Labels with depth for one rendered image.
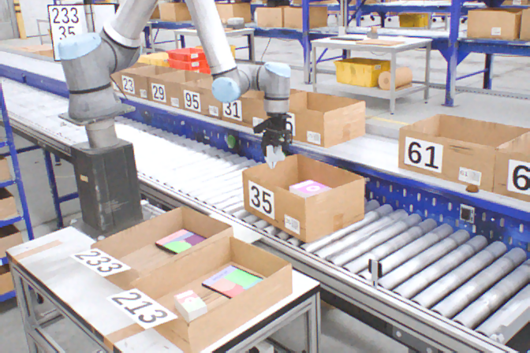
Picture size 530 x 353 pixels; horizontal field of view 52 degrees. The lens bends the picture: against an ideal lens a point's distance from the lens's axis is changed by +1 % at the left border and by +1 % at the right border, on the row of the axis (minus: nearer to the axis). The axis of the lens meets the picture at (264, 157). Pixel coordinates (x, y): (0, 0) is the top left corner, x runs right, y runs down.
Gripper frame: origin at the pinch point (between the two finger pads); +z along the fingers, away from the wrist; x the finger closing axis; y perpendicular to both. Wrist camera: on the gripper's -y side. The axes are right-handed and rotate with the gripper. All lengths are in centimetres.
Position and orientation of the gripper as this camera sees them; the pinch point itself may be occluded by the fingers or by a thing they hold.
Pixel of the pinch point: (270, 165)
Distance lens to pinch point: 198.2
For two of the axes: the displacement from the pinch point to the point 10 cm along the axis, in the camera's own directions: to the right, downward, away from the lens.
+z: -0.3, 9.7, 2.6
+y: 6.6, 2.1, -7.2
